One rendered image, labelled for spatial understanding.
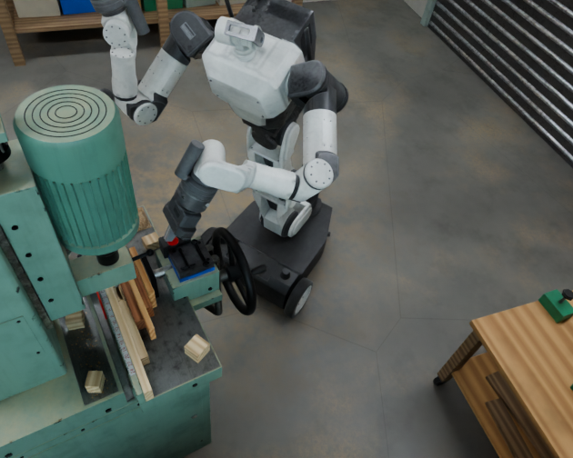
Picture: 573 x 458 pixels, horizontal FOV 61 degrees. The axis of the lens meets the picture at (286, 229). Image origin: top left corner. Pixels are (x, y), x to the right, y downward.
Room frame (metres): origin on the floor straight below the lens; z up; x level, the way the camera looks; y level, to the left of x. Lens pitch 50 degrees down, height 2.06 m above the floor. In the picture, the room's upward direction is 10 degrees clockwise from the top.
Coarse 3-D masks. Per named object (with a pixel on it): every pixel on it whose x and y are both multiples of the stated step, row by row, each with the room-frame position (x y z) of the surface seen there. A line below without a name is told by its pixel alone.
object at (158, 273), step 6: (144, 258) 0.72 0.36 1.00; (144, 264) 0.70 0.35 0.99; (150, 270) 0.69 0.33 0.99; (156, 270) 0.71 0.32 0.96; (162, 270) 0.72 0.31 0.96; (150, 276) 0.67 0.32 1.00; (156, 276) 0.70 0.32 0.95; (150, 282) 0.66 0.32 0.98; (156, 288) 0.67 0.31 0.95; (156, 294) 0.66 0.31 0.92
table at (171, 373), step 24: (168, 312) 0.63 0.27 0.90; (192, 312) 0.64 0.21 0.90; (144, 336) 0.55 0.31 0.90; (168, 336) 0.56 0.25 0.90; (192, 336) 0.57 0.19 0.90; (168, 360) 0.50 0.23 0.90; (192, 360) 0.51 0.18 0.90; (216, 360) 0.52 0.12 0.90; (168, 384) 0.44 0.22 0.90; (192, 384) 0.46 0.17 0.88; (144, 408) 0.38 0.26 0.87
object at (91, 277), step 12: (120, 252) 0.68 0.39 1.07; (72, 264) 0.62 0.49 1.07; (84, 264) 0.63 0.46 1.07; (96, 264) 0.63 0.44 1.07; (120, 264) 0.64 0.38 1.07; (132, 264) 0.65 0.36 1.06; (84, 276) 0.59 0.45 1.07; (96, 276) 0.60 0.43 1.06; (108, 276) 0.62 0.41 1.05; (120, 276) 0.63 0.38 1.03; (132, 276) 0.65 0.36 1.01; (84, 288) 0.58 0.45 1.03; (96, 288) 0.60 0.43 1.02
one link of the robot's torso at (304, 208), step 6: (300, 204) 1.64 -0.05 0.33; (306, 204) 1.64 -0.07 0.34; (300, 210) 1.64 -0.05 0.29; (306, 210) 1.61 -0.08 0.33; (300, 216) 1.56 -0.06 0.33; (306, 216) 1.60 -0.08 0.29; (294, 222) 1.52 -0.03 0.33; (300, 222) 1.55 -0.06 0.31; (294, 228) 1.50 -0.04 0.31; (288, 234) 1.49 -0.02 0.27; (294, 234) 1.51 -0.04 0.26
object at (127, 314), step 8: (120, 288) 0.65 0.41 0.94; (120, 304) 0.61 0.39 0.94; (128, 312) 0.59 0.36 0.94; (128, 320) 0.57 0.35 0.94; (128, 328) 0.55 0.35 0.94; (136, 328) 0.55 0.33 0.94; (136, 336) 0.53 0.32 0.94; (136, 344) 0.51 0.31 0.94; (144, 352) 0.49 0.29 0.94; (144, 360) 0.48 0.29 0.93
